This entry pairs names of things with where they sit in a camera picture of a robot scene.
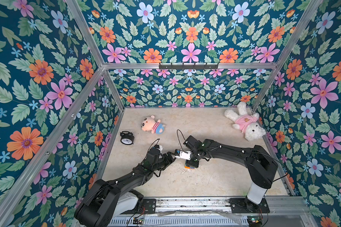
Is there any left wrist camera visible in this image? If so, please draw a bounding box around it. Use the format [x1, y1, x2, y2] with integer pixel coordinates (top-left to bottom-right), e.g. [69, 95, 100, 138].
[154, 145, 163, 153]

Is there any pink pig plush toy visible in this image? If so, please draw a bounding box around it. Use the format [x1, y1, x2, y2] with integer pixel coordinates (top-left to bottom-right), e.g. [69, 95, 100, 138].
[141, 115, 165, 134]

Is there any left controller board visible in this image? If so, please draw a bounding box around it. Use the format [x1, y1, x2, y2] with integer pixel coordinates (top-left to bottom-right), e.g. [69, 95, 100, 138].
[132, 217, 144, 225]

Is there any right controller board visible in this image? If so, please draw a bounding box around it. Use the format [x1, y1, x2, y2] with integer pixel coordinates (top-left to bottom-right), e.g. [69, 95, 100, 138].
[247, 216, 263, 227]

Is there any white bunny plush toy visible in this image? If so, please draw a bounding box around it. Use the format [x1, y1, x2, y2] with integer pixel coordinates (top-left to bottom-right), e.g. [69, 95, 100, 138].
[224, 102, 267, 141]

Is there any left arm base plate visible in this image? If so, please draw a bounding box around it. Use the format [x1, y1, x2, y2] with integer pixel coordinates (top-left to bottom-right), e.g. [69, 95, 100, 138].
[137, 199, 157, 214]

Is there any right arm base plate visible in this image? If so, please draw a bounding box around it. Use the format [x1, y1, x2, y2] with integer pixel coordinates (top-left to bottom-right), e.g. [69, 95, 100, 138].
[229, 198, 270, 214]

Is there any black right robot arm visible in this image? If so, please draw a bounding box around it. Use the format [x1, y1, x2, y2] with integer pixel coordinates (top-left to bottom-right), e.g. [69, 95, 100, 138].
[183, 136, 278, 205]

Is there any black alarm clock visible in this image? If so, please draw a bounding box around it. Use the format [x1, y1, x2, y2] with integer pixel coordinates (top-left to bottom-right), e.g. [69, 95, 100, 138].
[120, 131, 135, 145]

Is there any black wall hook rail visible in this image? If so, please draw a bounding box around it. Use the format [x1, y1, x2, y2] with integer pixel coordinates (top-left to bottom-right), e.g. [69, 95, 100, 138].
[158, 63, 219, 71]

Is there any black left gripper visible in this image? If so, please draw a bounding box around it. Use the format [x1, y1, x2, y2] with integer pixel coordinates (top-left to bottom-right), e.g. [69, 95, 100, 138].
[151, 151, 174, 172]

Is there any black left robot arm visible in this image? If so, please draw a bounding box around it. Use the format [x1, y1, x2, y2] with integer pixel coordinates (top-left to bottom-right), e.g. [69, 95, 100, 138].
[74, 147, 176, 227]

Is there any controller board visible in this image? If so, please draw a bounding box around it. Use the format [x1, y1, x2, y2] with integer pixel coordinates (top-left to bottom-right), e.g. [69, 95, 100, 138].
[132, 217, 144, 225]
[247, 216, 263, 227]

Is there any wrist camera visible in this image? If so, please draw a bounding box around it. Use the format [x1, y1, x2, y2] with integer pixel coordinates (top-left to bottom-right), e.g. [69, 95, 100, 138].
[174, 149, 192, 160]
[154, 145, 163, 153]

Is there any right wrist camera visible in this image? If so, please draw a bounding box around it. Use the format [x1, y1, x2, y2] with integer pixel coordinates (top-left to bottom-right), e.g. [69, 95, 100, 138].
[174, 149, 192, 160]

